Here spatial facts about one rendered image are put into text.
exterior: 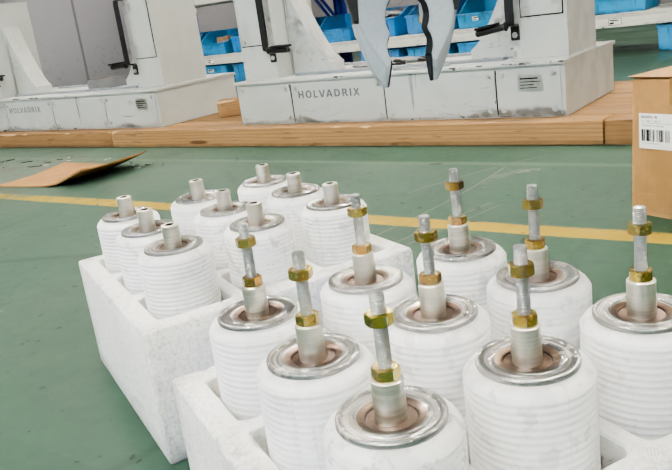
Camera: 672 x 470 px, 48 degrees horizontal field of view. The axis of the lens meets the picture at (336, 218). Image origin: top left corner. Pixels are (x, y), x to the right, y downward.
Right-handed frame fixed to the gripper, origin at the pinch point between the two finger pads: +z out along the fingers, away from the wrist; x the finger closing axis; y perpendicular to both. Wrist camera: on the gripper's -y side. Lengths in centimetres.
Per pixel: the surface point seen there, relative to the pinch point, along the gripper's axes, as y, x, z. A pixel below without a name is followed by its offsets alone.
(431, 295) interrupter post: -0.4, 0.4, 19.1
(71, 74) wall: 716, 136, 22
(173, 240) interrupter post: 35.7, 23.1, 20.2
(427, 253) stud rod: 0.2, 0.1, 15.5
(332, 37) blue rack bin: 557, -95, 17
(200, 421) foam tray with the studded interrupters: 4.3, 21.6, 28.7
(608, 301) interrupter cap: -4.3, -13.6, 21.0
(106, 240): 56, 34, 24
